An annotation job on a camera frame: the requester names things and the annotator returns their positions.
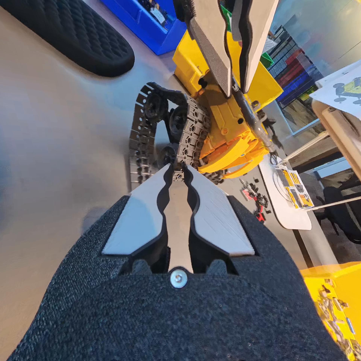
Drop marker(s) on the blue plastic bin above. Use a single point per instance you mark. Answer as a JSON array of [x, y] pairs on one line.
[[141, 28]]

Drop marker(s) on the black yellow toy brick vehicle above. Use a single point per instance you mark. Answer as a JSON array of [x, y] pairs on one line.
[[225, 121]]

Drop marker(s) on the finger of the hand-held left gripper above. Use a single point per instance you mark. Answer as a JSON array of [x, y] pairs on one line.
[[259, 33], [211, 36]]

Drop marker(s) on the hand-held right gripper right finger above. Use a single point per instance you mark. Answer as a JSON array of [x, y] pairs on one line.
[[220, 222]]

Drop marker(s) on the small parts inside bin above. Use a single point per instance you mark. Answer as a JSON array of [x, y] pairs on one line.
[[332, 316]]

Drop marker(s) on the yellow black printed sheet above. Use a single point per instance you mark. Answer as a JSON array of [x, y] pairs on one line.
[[296, 189]]

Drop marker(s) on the light grey desk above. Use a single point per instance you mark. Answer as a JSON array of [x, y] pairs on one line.
[[56, 141]]

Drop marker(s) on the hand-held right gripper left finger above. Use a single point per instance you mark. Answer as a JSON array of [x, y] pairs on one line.
[[135, 222]]

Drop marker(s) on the building instruction booklet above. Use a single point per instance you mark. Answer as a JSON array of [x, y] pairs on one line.
[[341, 87]]

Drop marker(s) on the yellow plastic bin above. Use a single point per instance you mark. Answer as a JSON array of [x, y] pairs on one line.
[[189, 62], [347, 282]]

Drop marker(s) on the green plastic bin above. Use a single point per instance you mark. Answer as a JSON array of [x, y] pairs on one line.
[[266, 59]]

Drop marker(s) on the wooden booklet stand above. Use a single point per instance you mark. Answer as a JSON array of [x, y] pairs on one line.
[[338, 127]]

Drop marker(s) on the white base board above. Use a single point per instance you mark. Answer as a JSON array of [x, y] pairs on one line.
[[290, 214]]

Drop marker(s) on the cluster of small brick parts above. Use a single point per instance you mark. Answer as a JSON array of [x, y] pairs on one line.
[[258, 200]]

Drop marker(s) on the black quilted pad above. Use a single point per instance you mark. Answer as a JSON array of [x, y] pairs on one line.
[[70, 33]]

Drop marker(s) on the rack of coloured storage bins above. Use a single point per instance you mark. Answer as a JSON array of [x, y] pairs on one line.
[[296, 70]]

